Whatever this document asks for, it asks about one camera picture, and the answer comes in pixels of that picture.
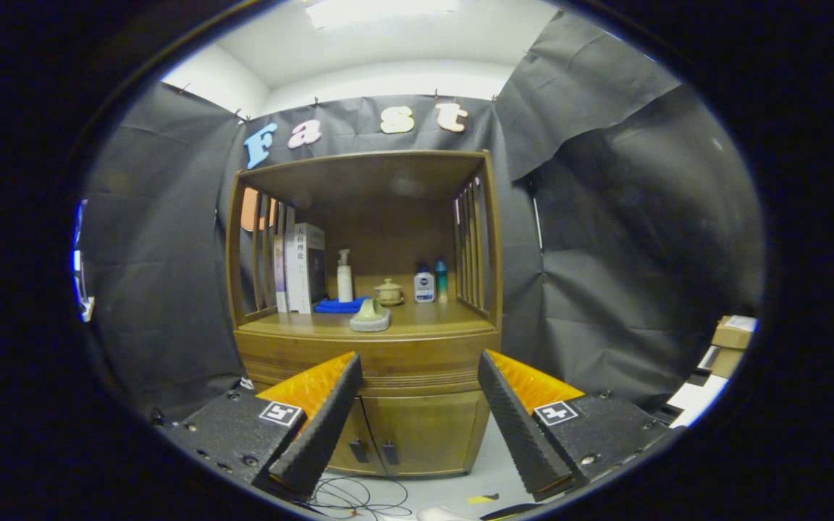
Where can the pale green brush grey base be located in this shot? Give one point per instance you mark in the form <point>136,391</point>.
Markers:
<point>370,318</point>

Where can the wooden cabinet door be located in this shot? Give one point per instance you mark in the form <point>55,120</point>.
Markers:
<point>424,430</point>
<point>355,434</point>

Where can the thin purple book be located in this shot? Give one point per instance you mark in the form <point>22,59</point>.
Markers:
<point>279,278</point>

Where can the blue folded cloth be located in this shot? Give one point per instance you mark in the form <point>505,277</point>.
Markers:
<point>334,306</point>

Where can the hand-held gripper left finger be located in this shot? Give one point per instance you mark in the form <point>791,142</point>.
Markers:
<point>326,427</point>

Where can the white pump bottle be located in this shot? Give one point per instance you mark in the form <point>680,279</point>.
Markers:
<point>344,286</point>

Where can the wooden drawer with black knob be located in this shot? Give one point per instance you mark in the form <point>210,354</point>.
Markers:
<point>424,358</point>

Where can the plain cardboard box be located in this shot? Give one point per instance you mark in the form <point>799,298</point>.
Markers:
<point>721,362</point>

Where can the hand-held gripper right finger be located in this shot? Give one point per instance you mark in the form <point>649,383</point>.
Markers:
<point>517,427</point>

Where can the white blue lotion bottle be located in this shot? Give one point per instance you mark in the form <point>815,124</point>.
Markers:
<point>424,288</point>

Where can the teal bottle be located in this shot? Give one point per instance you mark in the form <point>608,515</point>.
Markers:
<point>441,282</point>

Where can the thin white book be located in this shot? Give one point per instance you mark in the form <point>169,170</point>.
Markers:
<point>289,278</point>

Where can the yellow tape strip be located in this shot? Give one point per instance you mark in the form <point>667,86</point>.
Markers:
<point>481,499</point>

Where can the thick white book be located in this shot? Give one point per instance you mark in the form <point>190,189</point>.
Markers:
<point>303,268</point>

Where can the wooden cabinet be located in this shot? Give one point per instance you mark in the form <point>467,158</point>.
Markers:
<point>373,174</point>

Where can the white flat box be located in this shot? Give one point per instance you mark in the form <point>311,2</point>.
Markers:
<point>696,399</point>

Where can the beige lidded teacup with saucer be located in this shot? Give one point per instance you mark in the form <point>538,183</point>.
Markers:
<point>389,293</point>

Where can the wooden countertop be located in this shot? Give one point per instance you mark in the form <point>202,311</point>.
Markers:
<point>439,318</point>

